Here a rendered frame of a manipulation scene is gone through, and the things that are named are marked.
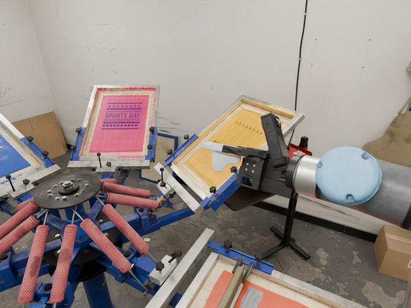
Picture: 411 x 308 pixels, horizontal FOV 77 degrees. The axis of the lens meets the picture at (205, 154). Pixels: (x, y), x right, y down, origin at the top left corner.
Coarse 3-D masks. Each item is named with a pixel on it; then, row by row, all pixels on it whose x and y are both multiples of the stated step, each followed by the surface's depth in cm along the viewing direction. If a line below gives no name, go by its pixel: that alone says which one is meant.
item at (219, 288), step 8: (224, 272) 125; (224, 280) 120; (216, 288) 117; (224, 288) 117; (256, 288) 117; (264, 288) 117; (216, 296) 113; (240, 296) 113; (264, 296) 113; (272, 296) 113; (280, 296) 113; (208, 304) 110; (216, 304) 110; (240, 304) 110; (264, 304) 110; (272, 304) 110; (280, 304) 110; (288, 304) 110; (296, 304) 110
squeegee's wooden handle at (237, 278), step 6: (240, 270) 113; (234, 276) 110; (240, 276) 111; (234, 282) 108; (240, 282) 114; (228, 288) 105; (234, 288) 106; (228, 294) 103; (234, 294) 108; (222, 300) 101; (228, 300) 101; (222, 306) 98; (228, 306) 103
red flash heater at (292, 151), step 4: (292, 144) 222; (292, 148) 217; (296, 148) 219; (300, 148) 216; (288, 152) 210; (292, 152) 210; (296, 152) 210; (300, 152) 210; (304, 152) 213; (308, 152) 209; (292, 156) 203
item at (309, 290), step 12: (216, 252) 131; (204, 264) 125; (204, 276) 118; (264, 276) 121; (276, 276) 118; (288, 276) 118; (192, 288) 113; (300, 288) 114; (312, 288) 113; (180, 300) 108; (192, 300) 111; (324, 300) 110; (336, 300) 108; (348, 300) 108
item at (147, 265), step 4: (140, 260) 120; (144, 260) 120; (148, 260) 120; (152, 260) 120; (136, 264) 118; (140, 264) 118; (144, 264) 118; (148, 264) 118; (152, 264) 118; (136, 268) 118; (140, 268) 117; (144, 268) 116; (148, 268) 116; (152, 268) 116; (136, 272) 120; (140, 272) 118; (144, 272) 116; (148, 272) 115; (144, 276) 118; (168, 276) 113
